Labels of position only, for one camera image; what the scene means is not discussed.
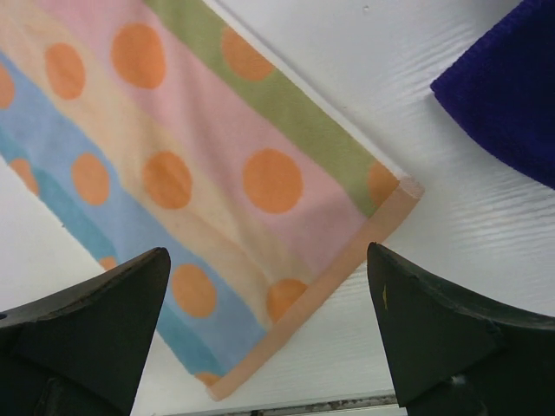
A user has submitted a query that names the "orange polka dot towel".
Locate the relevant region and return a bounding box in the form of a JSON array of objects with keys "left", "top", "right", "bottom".
[{"left": 1, "top": 1, "right": 423, "bottom": 400}]

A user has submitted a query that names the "purple towel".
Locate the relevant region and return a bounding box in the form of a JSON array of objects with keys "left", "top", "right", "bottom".
[{"left": 431, "top": 1, "right": 554, "bottom": 187}]

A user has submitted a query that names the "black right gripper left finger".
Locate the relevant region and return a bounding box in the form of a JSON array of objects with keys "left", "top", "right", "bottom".
[{"left": 1, "top": 247, "right": 171, "bottom": 415}]

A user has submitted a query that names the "aluminium mounting rail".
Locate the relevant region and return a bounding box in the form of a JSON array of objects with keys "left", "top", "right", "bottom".
[{"left": 218, "top": 393, "right": 408, "bottom": 416}]

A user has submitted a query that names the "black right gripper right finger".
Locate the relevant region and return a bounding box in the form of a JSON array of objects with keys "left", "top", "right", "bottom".
[{"left": 367, "top": 243, "right": 554, "bottom": 415}]

